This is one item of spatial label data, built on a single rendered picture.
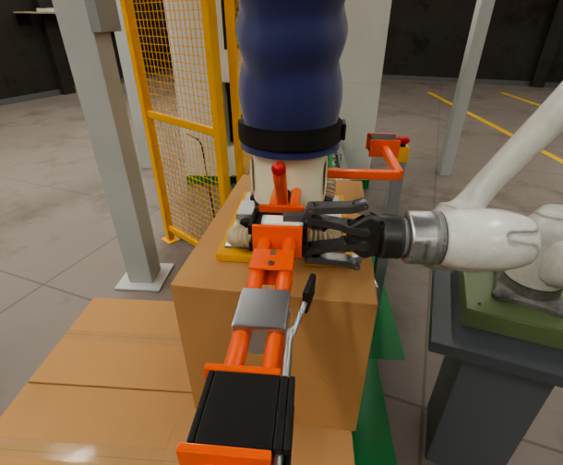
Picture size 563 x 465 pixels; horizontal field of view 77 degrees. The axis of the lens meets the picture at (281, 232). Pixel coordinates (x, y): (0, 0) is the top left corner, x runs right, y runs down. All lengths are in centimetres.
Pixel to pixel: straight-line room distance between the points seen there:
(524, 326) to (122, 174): 193
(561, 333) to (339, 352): 66
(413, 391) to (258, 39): 167
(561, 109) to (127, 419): 124
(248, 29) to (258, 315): 51
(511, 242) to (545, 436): 150
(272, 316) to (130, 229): 197
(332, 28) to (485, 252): 45
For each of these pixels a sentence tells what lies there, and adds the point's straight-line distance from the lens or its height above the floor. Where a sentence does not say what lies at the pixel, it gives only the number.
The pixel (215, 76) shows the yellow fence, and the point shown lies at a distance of 195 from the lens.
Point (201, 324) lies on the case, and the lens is 78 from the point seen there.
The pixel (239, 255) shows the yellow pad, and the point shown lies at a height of 109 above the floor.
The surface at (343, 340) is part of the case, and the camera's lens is 75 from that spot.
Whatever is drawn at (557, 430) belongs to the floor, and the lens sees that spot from 211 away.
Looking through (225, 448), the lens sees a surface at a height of 123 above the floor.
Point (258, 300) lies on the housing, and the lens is 44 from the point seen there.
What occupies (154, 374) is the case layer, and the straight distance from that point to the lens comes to 129.
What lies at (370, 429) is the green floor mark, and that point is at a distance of 179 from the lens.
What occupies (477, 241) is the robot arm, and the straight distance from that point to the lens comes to 62.
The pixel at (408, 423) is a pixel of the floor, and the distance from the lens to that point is 185.
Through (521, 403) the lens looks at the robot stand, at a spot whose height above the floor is 47.
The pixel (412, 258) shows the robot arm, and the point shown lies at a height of 118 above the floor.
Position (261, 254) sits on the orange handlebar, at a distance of 53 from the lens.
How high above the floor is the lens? 151
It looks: 31 degrees down
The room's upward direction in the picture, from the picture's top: straight up
